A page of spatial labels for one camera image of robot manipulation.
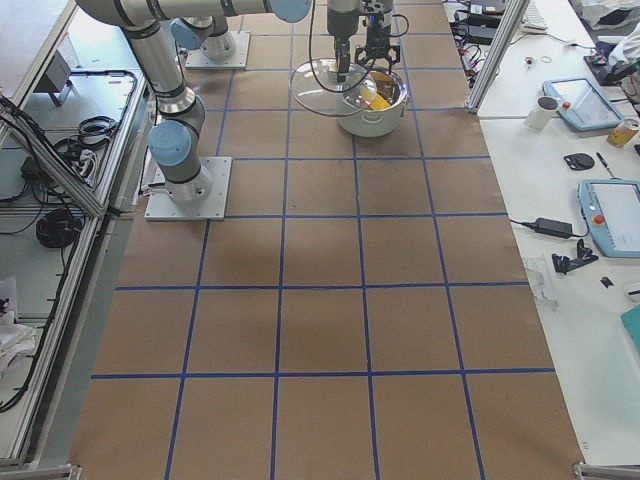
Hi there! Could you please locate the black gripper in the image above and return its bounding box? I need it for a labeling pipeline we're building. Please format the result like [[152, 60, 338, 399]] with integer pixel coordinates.
[[327, 0, 361, 40], [334, 0, 401, 83]]

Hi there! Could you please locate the glass pot lid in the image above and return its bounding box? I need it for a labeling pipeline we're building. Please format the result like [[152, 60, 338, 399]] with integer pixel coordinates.
[[289, 58, 376, 117]]

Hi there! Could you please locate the yellow corn cob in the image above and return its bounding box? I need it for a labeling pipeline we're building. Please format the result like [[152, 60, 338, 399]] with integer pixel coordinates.
[[369, 71, 395, 111]]

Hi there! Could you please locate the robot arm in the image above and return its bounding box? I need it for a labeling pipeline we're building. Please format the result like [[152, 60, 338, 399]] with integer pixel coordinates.
[[170, 1, 401, 68], [77, 0, 311, 204]]

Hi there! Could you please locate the pale green electric pot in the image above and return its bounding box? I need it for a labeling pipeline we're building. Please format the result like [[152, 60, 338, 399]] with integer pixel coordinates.
[[338, 67, 409, 138]]

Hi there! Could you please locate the white mug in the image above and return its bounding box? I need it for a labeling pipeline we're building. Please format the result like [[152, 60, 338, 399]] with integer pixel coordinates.
[[524, 95, 559, 131]]

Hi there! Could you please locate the upper blue teach pendant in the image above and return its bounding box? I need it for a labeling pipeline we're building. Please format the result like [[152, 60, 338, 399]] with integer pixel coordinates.
[[542, 77, 624, 131]]

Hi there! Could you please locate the blue teach pendant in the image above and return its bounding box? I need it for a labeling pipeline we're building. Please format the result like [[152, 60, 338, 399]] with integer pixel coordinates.
[[542, 77, 624, 131], [577, 180, 639, 259]]

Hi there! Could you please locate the black round case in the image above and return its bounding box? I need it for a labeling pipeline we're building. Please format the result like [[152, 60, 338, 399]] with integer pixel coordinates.
[[563, 153, 595, 171]]

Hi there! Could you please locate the small black charger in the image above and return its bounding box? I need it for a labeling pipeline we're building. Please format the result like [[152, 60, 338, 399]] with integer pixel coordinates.
[[534, 217, 573, 239]]

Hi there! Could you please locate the lower blue teach pendant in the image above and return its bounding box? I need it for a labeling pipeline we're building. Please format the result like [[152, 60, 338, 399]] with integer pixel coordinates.
[[577, 180, 639, 259]]

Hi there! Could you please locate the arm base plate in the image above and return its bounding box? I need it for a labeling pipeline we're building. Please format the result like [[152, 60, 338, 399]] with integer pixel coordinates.
[[145, 157, 232, 221], [185, 31, 251, 70]]

